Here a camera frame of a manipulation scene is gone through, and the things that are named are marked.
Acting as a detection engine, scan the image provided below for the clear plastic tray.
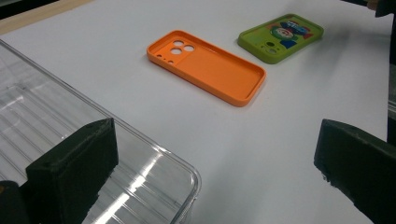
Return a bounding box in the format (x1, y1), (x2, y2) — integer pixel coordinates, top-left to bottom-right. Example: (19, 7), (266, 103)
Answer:
(0, 39), (203, 224)

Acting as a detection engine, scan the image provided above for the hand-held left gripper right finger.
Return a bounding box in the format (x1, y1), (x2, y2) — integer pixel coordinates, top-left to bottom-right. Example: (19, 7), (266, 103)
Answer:
(313, 119), (396, 224)

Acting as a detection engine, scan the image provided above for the orange phone case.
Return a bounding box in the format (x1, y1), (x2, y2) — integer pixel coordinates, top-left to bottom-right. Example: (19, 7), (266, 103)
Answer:
(146, 29), (267, 108)

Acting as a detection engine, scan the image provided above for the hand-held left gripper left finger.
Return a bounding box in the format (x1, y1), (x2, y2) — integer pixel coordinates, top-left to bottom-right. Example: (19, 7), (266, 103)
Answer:
(25, 117), (120, 224)

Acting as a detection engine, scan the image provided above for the green phone case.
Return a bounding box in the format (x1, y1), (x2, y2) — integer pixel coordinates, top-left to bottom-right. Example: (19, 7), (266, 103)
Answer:
(237, 13), (325, 65)

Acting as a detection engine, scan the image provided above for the wooden table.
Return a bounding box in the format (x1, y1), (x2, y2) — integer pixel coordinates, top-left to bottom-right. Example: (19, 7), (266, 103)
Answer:
(0, 0), (94, 35)

